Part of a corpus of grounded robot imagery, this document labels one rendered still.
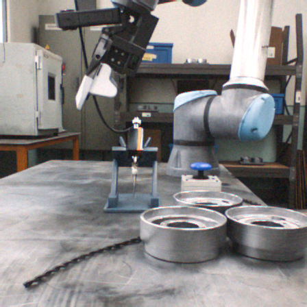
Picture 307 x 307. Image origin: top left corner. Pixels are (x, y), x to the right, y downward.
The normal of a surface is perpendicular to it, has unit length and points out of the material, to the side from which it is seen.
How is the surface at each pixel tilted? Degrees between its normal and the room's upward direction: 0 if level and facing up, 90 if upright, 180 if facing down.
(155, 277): 0
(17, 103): 92
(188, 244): 90
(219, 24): 90
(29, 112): 90
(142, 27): 99
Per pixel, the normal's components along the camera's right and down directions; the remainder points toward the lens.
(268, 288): 0.02, -0.99
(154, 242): -0.67, 0.07
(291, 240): 0.23, 0.11
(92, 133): -0.04, 0.11
